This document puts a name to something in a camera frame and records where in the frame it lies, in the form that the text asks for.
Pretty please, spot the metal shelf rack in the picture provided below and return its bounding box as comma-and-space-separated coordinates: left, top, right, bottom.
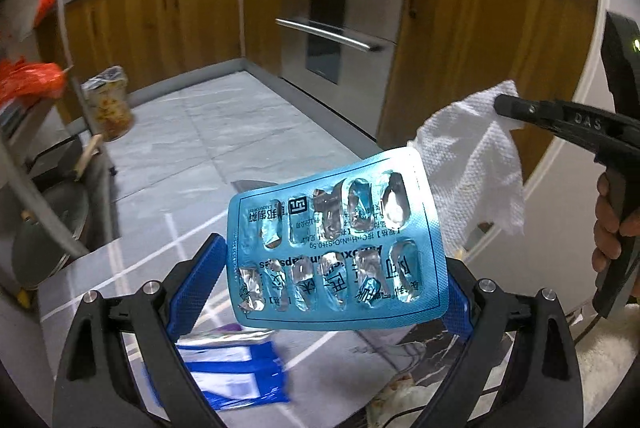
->
0, 0, 118, 294

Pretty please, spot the small red plastic bag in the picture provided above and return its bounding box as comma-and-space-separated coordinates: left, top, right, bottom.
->
34, 0, 57, 29

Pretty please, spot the stainless steel oven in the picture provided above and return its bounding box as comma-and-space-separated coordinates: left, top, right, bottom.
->
275, 0, 413, 141

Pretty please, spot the person's right hand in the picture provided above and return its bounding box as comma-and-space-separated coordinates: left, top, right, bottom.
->
594, 172, 640, 276

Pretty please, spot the blue blister pack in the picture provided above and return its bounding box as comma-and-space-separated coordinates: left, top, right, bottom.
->
226, 146, 450, 333

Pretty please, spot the frying pan with wooden handle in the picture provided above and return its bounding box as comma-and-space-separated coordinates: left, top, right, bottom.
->
11, 182, 91, 291

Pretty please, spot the silver purple wrapper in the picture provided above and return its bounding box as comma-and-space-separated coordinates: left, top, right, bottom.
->
187, 327, 273, 345

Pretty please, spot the blue and white packet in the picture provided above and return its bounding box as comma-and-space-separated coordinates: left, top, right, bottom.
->
145, 340, 291, 411

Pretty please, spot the large red plastic bag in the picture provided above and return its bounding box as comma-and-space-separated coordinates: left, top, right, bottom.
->
0, 59, 68, 105

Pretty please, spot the white fluffy rug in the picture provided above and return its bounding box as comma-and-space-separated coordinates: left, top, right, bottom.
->
575, 303, 632, 409

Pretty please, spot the instant noodle cup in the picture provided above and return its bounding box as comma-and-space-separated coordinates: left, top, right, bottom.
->
81, 66, 136, 142

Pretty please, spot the white paper towel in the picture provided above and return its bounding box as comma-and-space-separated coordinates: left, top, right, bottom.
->
407, 79, 526, 239

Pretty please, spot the printed snack packet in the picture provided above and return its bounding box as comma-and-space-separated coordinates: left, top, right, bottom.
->
367, 370, 418, 428

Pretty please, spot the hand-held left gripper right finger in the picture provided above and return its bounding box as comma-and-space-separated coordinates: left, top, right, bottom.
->
415, 255, 583, 428

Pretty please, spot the wooden stick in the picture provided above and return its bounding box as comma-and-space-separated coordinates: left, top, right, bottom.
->
74, 133, 103, 181

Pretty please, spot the wooden kitchen cabinet with doors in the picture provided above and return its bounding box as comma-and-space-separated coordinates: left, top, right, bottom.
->
37, 0, 283, 119

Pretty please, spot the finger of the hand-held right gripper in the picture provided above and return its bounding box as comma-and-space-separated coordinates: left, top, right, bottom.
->
494, 93, 608, 154

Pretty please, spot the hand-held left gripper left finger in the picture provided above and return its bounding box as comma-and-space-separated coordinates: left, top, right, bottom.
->
52, 233, 228, 428

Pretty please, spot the tall wooden cabinet panel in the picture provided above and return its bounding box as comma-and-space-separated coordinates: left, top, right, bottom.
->
376, 0, 601, 184

